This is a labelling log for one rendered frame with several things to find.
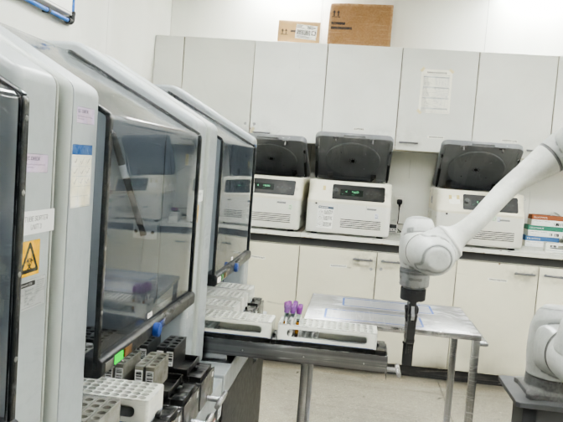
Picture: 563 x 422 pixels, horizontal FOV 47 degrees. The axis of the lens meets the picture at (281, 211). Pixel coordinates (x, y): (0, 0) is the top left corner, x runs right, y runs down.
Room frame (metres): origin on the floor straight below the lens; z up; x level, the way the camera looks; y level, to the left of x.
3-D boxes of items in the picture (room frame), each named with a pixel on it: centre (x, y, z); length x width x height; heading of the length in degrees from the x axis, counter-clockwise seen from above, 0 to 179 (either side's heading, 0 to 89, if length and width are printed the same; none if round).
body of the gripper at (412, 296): (1.90, -0.41, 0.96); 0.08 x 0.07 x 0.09; 173
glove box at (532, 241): (4.51, -1.83, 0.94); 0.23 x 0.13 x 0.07; 88
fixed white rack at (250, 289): (2.43, 0.23, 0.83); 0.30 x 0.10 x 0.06; 83
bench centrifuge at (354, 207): (4.51, -0.47, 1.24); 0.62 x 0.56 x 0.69; 174
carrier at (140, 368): (1.42, 0.28, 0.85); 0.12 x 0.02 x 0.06; 173
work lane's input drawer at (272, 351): (1.94, -0.03, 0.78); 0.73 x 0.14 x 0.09; 83
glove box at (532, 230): (4.50, -1.85, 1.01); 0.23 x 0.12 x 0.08; 83
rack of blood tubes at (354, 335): (1.93, -0.17, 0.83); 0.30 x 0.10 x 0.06; 83
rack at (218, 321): (1.96, 0.15, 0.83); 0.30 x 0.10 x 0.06; 83
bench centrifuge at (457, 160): (4.41, -1.32, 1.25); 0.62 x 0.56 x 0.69; 173
